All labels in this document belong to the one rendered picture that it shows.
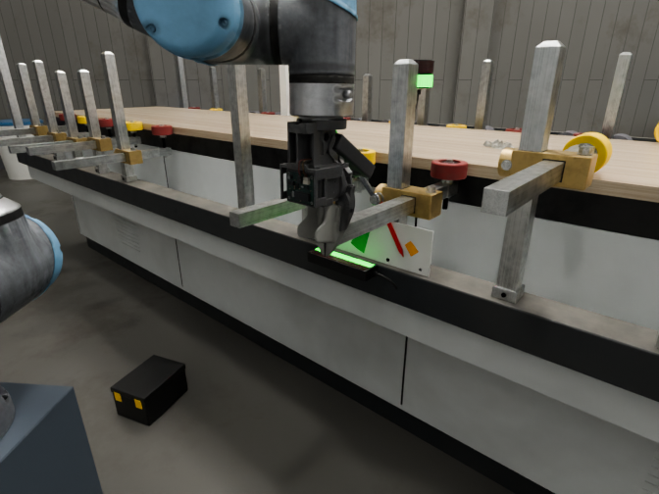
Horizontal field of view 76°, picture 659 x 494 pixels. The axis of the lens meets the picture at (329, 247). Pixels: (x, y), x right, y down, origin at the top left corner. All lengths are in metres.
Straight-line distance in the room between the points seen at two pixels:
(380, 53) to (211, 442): 4.37
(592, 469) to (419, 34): 4.52
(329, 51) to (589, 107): 5.17
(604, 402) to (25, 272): 0.99
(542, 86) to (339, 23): 0.34
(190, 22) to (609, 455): 1.16
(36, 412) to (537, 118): 0.90
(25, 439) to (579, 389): 0.90
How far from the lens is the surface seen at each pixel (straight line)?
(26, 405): 0.85
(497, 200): 0.52
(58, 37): 6.25
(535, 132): 0.76
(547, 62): 0.76
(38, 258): 0.86
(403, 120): 0.85
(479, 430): 1.34
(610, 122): 1.84
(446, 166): 0.96
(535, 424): 1.25
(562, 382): 0.91
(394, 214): 0.80
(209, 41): 0.45
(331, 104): 0.58
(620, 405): 0.91
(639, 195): 0.96
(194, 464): 1.48
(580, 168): 0.74
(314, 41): 0.58
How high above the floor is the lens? 1.08
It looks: 22 degrees down
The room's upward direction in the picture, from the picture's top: straight up
